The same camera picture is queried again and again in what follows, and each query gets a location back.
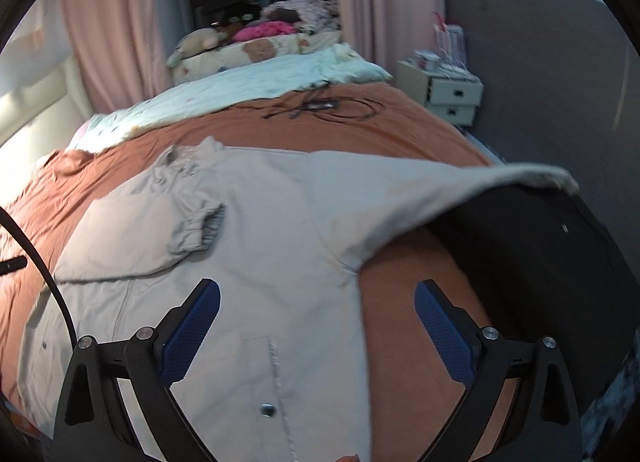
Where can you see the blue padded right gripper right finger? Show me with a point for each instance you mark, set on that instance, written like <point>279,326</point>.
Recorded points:
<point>542,422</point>

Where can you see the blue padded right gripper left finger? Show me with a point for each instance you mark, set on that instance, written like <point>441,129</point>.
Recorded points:
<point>92,422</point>

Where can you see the beige jacket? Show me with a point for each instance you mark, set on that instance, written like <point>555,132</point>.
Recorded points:
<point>282,375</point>

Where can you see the orange bed cover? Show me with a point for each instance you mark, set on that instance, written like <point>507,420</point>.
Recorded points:
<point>412,394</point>

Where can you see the cream padded headboard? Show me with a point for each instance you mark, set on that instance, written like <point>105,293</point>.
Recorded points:
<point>56,105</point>

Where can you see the black garment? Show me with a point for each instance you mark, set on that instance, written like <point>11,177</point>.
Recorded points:
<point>542,265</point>

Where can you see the left pink curtain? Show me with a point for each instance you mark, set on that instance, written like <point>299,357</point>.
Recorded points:
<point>119,49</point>

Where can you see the beige plush toy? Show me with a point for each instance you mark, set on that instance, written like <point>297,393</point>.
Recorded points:
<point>193,44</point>

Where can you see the pink cloth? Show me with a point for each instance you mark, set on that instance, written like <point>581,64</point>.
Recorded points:
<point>266,29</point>

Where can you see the cream nightstand with drawers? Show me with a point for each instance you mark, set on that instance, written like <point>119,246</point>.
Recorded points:
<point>452,96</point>

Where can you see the pale green quilt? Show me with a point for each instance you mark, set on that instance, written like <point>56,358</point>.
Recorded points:
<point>338,64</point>

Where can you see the floral bedding pile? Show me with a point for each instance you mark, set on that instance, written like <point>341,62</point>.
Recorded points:
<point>309,16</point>

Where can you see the pink white striped box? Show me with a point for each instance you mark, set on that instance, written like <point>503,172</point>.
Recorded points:
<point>450,43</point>

